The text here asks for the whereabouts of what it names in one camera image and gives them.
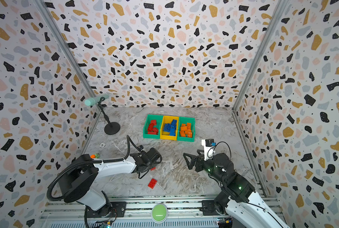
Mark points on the blue lego brick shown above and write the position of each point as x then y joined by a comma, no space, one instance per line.
173,123
172,132
168,127

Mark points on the green microphone on stand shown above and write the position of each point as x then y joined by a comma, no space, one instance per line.
112,127

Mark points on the right green bin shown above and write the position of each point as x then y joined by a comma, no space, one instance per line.
185,120

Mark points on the blue lego brick top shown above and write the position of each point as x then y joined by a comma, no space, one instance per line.
173,123

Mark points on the yellow middle bin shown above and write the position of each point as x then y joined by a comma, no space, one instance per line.
165,135

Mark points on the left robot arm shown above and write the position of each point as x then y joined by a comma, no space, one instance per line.
74,184

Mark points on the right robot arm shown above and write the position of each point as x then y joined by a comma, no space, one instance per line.
238,198

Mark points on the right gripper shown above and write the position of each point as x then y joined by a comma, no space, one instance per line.
204,160

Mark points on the blue lego brick slim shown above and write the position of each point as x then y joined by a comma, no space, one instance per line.
164,128

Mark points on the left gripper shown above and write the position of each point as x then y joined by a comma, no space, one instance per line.
158,162

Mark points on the left green bin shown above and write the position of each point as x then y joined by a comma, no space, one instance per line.
150,135

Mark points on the green bin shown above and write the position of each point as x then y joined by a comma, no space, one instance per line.
150,135
185,120

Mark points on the orange lego brick top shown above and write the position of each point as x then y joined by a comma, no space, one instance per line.
183,130

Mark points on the lone red lego brick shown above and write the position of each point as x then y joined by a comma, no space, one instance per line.
152,183

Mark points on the green push button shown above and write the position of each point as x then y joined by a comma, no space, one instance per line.
159,213

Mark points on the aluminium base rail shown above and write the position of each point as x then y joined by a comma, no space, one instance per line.
147,212

